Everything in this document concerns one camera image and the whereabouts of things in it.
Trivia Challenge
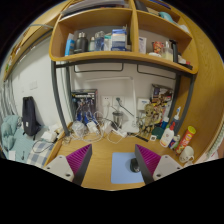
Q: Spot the black ruler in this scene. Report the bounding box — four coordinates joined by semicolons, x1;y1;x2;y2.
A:
135;133;150;143

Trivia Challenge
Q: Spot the white pump lotion bottle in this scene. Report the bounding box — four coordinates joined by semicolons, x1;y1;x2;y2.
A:
159;121;176;148

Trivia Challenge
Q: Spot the black computer mouse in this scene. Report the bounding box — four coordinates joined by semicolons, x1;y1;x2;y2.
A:
129;157;141;173

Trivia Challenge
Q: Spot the white wall box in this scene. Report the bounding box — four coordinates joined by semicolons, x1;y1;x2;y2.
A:
137;97;151;111

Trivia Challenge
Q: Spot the white power strip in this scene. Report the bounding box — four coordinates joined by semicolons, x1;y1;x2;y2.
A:
111;128;128;138

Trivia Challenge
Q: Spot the light blue mouse pad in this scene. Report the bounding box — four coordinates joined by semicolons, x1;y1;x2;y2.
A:
110;152;146;185

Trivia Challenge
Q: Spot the colourful printed box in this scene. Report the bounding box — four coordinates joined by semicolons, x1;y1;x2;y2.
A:
151;83;174;111

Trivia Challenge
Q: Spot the grey metal shelf frame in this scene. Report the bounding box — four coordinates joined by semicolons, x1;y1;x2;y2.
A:
50;59;198;138

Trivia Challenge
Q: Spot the metal cup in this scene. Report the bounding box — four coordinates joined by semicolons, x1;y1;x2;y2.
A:
112;110;124;128

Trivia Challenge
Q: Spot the blue bottle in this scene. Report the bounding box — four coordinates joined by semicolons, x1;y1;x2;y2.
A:
160;116;170;130

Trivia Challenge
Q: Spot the white mug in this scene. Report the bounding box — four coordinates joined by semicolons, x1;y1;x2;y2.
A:
178;145;195;164

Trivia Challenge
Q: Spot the brown tree figure toy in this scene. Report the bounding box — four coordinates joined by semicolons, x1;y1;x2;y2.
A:
138;103;162;136

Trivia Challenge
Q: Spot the white desk lamp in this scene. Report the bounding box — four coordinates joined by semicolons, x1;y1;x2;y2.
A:
83;76;141;134

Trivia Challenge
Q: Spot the white charger adapter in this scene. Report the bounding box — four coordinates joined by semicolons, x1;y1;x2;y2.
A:
99;120;113;134

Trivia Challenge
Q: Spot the small blue red can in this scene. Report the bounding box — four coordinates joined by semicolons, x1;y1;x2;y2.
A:
168;134;181;150

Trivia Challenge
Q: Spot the teal blanket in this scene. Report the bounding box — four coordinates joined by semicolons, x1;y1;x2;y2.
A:
0;114;23;151

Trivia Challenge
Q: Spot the bed with checked sheet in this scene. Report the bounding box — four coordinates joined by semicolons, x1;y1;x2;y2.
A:
0;114;64;168

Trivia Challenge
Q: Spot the white wall socket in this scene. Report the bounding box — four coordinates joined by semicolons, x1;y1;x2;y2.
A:
100;95;113;108
112;95;125;108

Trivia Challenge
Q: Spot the wooden shelf unit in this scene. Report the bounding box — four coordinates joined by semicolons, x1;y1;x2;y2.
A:
48;0;199;75

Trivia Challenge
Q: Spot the wooden wall shelf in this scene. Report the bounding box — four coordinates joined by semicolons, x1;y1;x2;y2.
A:
3;23;54;81

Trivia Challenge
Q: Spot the red yellow chips can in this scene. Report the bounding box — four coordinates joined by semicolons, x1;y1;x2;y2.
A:
175;125;197;155

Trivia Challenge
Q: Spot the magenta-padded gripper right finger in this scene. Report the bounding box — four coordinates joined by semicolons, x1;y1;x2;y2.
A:
134;144;183;185

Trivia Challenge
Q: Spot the clear round plastic bag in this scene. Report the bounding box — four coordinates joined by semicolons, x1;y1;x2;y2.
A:
71;120;86;138

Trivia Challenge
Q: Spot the dark green box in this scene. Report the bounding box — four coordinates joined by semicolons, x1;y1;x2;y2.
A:
153;126;165;140

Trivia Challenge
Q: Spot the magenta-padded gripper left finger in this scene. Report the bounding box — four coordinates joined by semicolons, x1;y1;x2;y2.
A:
43;143;93;187

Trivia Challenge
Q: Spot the blue robot model box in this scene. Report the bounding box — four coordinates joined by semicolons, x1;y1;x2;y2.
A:
70;88;99;123

